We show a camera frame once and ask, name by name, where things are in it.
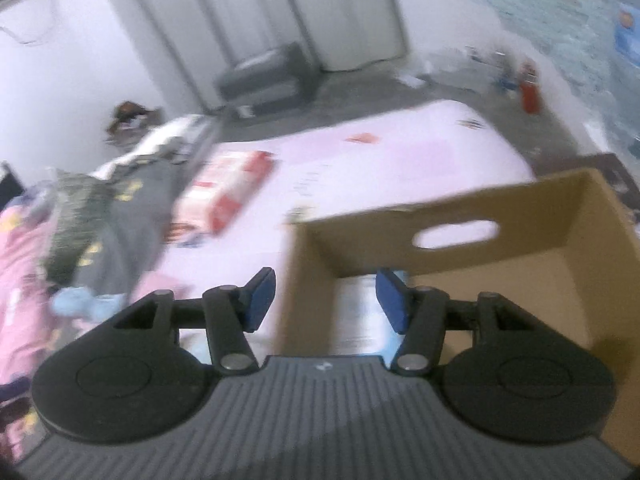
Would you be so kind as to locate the pink printed bed mat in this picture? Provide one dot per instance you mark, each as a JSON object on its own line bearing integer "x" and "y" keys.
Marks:
{"x": 400, "y": 160}

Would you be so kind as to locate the white patterned cloth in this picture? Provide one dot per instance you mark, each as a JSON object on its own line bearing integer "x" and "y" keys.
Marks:
{"x": 170, "y": 132}

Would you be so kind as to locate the red bottle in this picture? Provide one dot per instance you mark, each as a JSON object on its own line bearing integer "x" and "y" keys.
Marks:
{"x": 531, "y": 92}

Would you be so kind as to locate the brown bag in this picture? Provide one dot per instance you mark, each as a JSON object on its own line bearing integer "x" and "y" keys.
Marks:
{"x": 132, "y": 117}

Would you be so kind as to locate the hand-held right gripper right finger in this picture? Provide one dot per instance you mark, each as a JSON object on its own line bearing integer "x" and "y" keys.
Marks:
{"x": 392, "y": 302}

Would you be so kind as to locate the pink printed blanket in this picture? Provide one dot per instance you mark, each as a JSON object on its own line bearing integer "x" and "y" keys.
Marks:
{"x": 25, "y": 285}

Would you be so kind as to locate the grey storage box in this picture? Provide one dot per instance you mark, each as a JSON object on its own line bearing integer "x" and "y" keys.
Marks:
{"x": 260, "y": 80}

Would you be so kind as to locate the light blue tissue pack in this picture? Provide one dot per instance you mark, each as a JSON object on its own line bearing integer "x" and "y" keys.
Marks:
{"x": 360, "y": 315}

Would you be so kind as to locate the teal patterned wall cloth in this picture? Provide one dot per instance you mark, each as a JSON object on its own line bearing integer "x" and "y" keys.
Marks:
{"x": 550, "y": 20}

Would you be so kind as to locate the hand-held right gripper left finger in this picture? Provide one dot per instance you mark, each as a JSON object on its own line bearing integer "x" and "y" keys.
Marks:
{"x": 257, "y": 302}

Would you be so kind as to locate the grey blanket with yellow prints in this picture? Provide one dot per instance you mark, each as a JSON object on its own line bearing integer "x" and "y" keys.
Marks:
{"x": 130, "y": 220}

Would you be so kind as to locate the green leaf print pillow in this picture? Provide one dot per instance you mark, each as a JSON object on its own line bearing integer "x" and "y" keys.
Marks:
{"x": 75, "y": 210}

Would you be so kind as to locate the brown cardboard box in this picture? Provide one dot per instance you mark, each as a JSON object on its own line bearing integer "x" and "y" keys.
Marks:
{"x": 500, "y": 200}

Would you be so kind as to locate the red white wet wipe pack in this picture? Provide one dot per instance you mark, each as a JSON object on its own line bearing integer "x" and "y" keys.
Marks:
{"x": 225, "y": 185}

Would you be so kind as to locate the grey curtain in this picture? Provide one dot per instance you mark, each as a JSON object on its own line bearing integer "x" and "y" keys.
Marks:
{"x": 225, "y": 10}

